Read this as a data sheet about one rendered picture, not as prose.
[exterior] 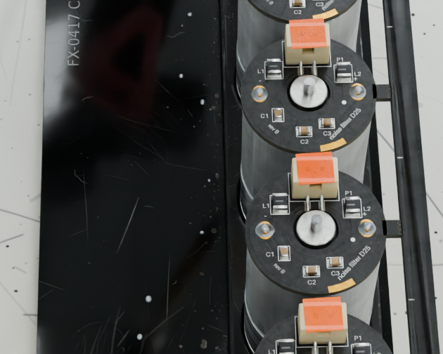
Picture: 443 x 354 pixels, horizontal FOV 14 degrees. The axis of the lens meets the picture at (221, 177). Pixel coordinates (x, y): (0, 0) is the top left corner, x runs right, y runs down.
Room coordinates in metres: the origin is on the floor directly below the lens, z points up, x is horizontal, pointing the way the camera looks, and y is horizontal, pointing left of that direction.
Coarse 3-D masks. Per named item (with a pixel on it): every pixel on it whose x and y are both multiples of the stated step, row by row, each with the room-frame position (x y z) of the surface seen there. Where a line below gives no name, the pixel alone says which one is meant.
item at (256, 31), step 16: (240, 0) 0.19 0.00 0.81; (240, 16) 0.19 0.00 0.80; (256, 16) 0.19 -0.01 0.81; (352, 16) 0.19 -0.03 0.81; (240, 32) 0.19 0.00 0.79; (256, 32) 0.19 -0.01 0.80; (272, 32) 0.19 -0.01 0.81; (336, 32) 0.19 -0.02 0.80; (352, 32) 0.19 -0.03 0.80; (240, 48) 0.19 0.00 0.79; (256, 48) 0.19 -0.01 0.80; (352, 48) 0.19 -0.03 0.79; (240, 64) 0.19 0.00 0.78; (240, 80) 0.19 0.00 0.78
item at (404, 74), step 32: (384, 0) 0.19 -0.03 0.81; (384, 96) 0.17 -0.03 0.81; (416, 96) 0.17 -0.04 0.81; (416, 128) 0.16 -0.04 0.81; (416, 160) 0.15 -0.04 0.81; (416, 192) 0.15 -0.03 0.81; (416, 224) 0.14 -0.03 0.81; (416, 256) 0.14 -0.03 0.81; (416, 288) 0.13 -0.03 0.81; (416, 320) 0.12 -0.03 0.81; (416, 352) 0.12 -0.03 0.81
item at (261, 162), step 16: (320, 80) 0.17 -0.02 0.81; (288, 96) 0.17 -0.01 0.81; (304, 96) 0.17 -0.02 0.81; (320, 96) 0.17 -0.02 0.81; (368, 128) 0.16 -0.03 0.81; (256, 144) 0.16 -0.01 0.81; (352, 144) 0.16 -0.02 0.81; (256, 160) 0.16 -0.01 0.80; (272, 160) 0.16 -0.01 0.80; (288, 160) 0.16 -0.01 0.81; (352, 160) 0.16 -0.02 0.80; (240, 176) 0.17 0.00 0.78; (256, 176) 0.16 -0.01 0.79; (272, 176) 0.16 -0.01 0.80; (352, 176) 0.16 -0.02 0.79; (240, 192) 0.17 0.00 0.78; (256, 192) 0.16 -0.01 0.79; (240, 208) 0.17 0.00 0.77
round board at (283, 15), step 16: (256, 0) 0.19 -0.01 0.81; (272, 0) 0.19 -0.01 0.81; (288, 0) 0.19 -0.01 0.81; (304, 0) 0.19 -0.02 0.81; (320, 0) 0.19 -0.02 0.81; (336, 0) 0.19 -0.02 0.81; (352, 0) 0.19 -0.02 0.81; (272, 16) 0.19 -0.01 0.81; (288, 16) 0.19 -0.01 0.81; (304, 16) 0.19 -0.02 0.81; (320, 16) 0.19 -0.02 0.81; (336, 16) 0.19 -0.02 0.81
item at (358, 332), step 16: (288, 320) 0.12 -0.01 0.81; (352, 320) 0.12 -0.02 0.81; (272, 336) 0.12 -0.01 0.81; (288, 336) 0.12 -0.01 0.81; (352, 336) 0.12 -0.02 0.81; (368, 336) 0.12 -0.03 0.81; (256, 352) 0.12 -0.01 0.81; (272, 352) 0.12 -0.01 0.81; (288, 352) 0.12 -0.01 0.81; (304, 352) 0.12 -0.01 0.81; (320, 352) 0.12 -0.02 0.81; (336, 352) 0.12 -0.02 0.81; (352, 352) 0.12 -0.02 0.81; (368, 352) 0.12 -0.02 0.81; (384, 352) 0.12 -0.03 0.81
